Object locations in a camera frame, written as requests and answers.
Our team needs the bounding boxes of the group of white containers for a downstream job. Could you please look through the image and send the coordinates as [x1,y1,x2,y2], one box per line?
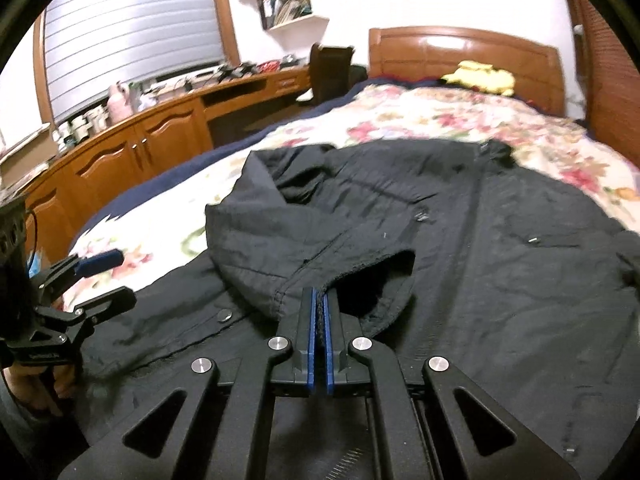
[50,107,111,153]

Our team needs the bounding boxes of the dark wooden chair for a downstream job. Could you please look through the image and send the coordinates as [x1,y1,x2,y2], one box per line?
[297,42,356,106]

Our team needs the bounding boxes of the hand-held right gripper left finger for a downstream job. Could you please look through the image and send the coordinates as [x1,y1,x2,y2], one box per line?
[57,287,321,480]

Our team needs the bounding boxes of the grey window blind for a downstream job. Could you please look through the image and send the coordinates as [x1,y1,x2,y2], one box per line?
[42,0,226,126]

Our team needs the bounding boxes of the navy bed sheet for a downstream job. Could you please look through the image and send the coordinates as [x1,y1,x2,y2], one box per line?
[75,77,381,246]

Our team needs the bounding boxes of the floral quilt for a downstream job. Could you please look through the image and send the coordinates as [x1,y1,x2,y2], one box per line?
[62,82,640,311]

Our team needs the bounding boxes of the pink bottle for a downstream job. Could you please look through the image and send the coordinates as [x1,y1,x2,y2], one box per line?
[107,81,128,123]

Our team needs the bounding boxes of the black jacket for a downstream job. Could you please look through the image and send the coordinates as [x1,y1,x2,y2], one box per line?
[75,140,640,480]

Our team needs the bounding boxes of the wooden headboard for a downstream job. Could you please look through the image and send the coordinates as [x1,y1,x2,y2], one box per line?
[368,27,566,116]

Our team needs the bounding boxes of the yellow plush toy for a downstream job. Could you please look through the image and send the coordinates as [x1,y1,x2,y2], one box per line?
[440,60,516,97]

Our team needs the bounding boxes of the wooden louvered wardrobe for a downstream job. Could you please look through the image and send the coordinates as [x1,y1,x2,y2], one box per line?
[560,0,640,171]

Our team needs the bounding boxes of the person's left hand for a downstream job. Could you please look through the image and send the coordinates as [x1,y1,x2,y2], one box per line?
[0,360,80,418]

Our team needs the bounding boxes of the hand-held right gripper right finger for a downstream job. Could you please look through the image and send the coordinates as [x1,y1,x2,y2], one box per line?
[320,290,583,480]

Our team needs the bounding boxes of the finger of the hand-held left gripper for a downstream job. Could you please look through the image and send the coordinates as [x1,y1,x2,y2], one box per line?
[37,286,137,343]
[34,249,125,302]

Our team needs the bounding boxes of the wooden cabinet desk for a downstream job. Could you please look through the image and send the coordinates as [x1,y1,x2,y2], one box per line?
[0,65,313,266]

